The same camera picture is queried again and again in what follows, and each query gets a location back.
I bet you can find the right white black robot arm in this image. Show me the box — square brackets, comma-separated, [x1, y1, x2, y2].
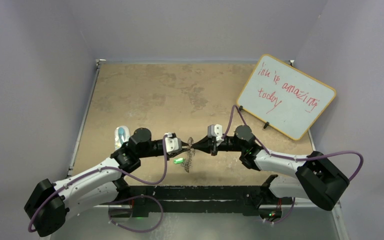
[191, 125, 350, 211]

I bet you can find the key with green tag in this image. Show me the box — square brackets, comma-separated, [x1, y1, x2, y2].
[173, 157, 185, 165]

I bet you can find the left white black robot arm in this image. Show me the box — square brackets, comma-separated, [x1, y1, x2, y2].
[23, 126, 188, 237]

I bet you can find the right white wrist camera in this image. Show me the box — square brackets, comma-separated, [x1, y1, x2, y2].
[207, 124, 223, 144]

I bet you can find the whiteboard with red writing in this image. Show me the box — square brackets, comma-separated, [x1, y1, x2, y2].
[236, 54, 337, 141]

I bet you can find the purple cable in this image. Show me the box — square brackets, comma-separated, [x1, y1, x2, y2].
[221, 104, 365, 224]
[27, 134, 170, 233]

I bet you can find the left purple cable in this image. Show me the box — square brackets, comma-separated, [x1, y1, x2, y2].
[27, 134, 170, 233]

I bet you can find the silver disc with keyrings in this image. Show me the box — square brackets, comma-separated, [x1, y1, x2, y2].
[181, 137, 195, 173]

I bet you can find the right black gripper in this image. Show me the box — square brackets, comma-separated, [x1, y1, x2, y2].
[191, 135, 245, 157]

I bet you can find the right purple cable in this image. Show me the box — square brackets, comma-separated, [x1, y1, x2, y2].
[221, 104, 365, 224]

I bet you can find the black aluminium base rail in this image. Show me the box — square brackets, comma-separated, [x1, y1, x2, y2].
[97, 184, 294, 220]

